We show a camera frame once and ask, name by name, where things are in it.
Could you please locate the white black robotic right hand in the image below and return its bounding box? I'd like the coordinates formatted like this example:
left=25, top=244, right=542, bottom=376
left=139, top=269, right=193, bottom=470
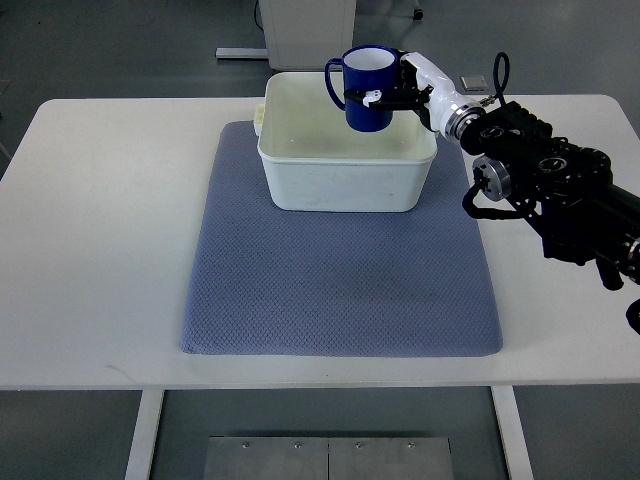
left=344, top=49, right=485, bottom=141

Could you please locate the blue mug white inside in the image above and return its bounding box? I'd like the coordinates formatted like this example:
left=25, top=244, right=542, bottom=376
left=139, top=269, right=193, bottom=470
left=324, top=45, right=398, bottom=133

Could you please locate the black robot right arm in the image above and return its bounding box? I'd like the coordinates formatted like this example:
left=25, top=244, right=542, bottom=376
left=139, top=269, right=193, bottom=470
left=460, top=52, right=639, bottom=291

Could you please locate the white plastic storage box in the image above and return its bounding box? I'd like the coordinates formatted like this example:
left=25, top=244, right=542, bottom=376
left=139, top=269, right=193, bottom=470
left=254, top=72, right=437, bottom=213

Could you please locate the small grey floor socket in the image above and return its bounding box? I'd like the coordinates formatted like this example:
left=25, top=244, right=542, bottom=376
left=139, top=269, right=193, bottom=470
left=460, top=75, right=489, bottom=92

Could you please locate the white metal floor bar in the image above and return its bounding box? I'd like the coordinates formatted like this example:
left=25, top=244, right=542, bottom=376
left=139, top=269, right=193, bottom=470
left=215, top=47, right=268, bottom=61

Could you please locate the blue textured fabric mat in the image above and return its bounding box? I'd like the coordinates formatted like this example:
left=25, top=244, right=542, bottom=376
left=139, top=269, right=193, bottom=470
left=180, top=122, right=503, bottom=358

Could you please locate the white table right leg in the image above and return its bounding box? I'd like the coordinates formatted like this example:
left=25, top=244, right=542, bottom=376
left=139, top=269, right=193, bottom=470
left=491, top=386, right=534, bottom=480

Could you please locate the white table leg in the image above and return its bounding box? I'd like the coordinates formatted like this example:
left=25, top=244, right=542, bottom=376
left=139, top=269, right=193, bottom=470
left=125, top=389, right=165, bottom=480
left=491, top=386, right=534, bottom=480

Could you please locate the grey metal floor plate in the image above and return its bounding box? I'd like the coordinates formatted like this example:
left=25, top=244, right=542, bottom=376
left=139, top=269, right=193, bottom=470
left=203, top=437, right=454, bottom=479

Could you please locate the white table left leg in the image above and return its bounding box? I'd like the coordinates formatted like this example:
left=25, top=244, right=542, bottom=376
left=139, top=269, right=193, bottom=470
left=125, top=389, right=165, bottom=480

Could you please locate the white pedestal cabinet base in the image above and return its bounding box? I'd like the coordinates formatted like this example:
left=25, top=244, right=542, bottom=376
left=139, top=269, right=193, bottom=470
left=258, top=0, right=356, bottom=71

